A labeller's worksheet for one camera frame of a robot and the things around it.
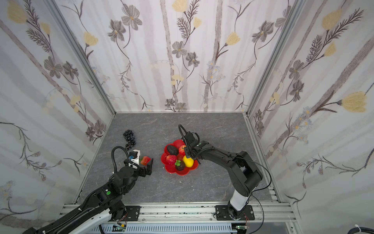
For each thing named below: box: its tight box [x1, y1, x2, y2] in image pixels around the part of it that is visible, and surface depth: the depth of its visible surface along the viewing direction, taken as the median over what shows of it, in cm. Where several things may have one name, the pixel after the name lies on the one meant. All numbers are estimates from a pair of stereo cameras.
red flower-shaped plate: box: [160, 139, 199, 176], surface depth 90 cm
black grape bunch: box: [122, 129, 136, 151], surface depth 101 cm
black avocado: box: [166, 144, 179, 156], surface depth 95 cm
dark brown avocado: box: [175, 160, 186, 172], surface depth 88 cm
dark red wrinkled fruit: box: [166, 154, 178, 165], surface depth 90 cm
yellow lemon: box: [183, 155, 195, 168], surface depth 89 cm
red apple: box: [178, 144, 187, 156], surface depth 94 cm
